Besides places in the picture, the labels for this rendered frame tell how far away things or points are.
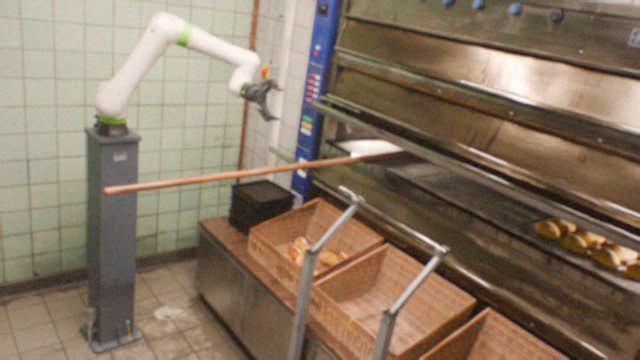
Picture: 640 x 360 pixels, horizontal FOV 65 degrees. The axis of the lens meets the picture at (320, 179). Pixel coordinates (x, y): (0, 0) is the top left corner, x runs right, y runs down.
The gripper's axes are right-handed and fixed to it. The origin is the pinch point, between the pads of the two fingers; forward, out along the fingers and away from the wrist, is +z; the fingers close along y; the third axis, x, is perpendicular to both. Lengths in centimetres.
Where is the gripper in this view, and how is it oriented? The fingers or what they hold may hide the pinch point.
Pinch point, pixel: (278, 104)
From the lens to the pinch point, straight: 234.3
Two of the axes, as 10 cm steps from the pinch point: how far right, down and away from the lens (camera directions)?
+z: 6.2, 3.6, -7.0
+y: -1.5, 9.3, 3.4
